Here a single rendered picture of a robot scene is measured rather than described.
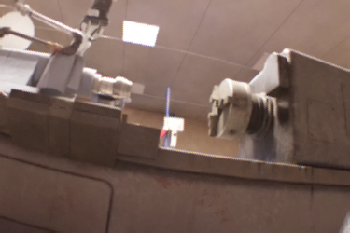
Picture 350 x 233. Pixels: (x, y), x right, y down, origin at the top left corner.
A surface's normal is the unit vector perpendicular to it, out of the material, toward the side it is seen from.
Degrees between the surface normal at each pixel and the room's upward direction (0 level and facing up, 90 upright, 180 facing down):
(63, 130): 141
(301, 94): 90
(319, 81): 90
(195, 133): 90
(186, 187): 90
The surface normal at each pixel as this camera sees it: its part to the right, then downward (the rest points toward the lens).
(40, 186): 0.17, -0.32
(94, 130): 0.00, 0.51
